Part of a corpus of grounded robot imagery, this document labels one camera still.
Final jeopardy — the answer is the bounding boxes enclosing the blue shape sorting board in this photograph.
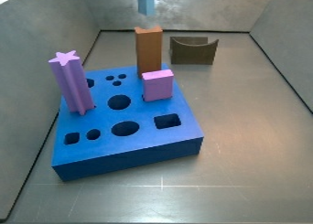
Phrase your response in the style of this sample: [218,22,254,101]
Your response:
[51,66,204,181]

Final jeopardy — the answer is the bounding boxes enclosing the black curved stand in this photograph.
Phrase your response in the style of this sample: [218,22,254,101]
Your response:
[170,37,220,65]

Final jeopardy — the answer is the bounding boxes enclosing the light blue rectangle block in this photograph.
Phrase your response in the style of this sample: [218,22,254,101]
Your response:
[138,0,155,16]

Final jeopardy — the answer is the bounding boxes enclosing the brown tall block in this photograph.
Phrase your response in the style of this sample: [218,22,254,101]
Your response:
[135,26,164,78]

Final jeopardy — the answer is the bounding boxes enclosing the purple star block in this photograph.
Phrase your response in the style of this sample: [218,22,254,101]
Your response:
[48,50,94,115]

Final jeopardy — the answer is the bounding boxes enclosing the purple rectangular block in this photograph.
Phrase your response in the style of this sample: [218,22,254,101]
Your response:
[142,69,174,101]

